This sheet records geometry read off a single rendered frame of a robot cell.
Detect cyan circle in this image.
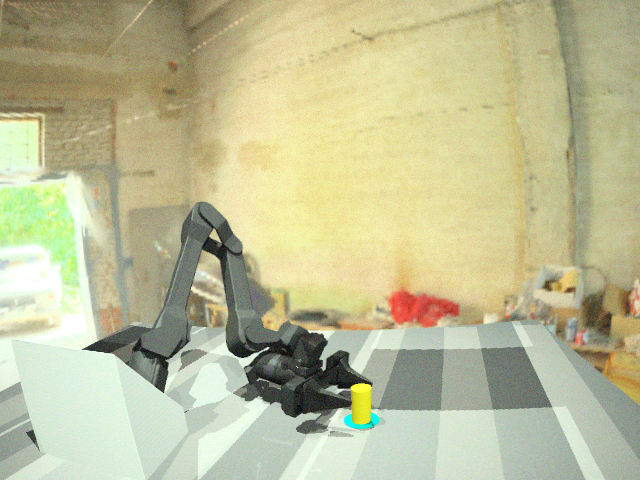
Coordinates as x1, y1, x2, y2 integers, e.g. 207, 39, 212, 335
344, 413, 379, 429

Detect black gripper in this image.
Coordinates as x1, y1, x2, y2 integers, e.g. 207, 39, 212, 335
275, 350, 373, 418

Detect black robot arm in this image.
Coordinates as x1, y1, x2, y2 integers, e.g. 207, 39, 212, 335
128, 201, 328, 393

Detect yellow cylinder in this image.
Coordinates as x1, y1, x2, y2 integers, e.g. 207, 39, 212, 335
351, 384, 372, 424

